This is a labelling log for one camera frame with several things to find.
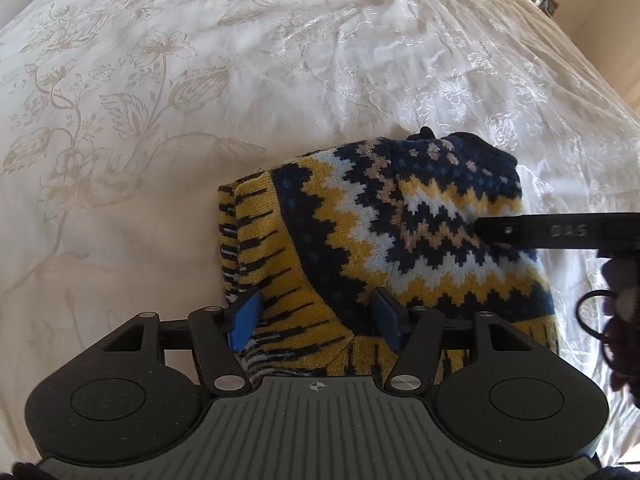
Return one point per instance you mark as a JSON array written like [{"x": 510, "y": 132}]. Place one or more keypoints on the patterned knit sweater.
[{"x": 319, "y": 234}]

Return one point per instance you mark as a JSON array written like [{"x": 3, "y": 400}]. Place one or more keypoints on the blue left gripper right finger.
[{"x": 392, "y": 319}]

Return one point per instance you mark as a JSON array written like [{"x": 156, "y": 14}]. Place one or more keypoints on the cream embroidered bedspread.
[{"x": 121, "y": 119}]

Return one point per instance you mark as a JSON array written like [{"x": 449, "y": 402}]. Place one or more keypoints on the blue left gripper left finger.
[{"x": 243, "y": 317}]

